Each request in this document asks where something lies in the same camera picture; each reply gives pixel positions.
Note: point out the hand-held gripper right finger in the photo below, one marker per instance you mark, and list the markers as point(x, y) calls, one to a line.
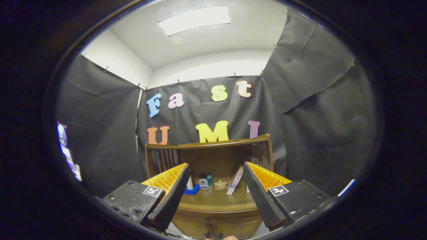
point(263, 200)

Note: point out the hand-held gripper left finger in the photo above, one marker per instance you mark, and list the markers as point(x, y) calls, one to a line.
point(173, 200)

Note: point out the wooden cabinet door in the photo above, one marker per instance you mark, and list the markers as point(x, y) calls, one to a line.
point(196, 230)
point(238, 230)

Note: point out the wooden countertop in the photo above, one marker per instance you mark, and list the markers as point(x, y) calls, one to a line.
point(217, 200)

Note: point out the wooden cabinet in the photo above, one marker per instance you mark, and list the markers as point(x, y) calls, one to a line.
point(213, 160)

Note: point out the blue folded cloth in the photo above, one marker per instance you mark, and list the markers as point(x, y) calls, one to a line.
point(191, 191)

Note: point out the white pump bottle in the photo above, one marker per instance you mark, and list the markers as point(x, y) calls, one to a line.
point(190, 185)

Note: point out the purple white book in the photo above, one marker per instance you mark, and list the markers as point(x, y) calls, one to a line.
point(234, 181)

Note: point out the white lotion bottle blue cap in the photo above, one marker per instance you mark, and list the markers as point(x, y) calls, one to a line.
point(203, 183)

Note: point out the blue glass bottle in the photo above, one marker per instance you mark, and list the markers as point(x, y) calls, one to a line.
point(210, 181)

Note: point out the cream lidded teacup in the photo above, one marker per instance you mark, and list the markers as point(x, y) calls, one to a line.
point(221, 185)

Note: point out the bright printed panel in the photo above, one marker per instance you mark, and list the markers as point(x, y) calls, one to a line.
point(68, 156)

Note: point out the ceiling light panel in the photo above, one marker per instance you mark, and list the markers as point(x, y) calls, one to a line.
point(195, 20)

